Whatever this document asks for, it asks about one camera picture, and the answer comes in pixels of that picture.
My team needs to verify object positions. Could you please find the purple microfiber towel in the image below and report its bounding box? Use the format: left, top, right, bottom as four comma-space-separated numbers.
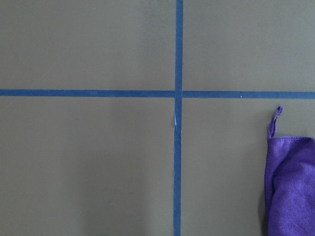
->
264, 106, 315, 236

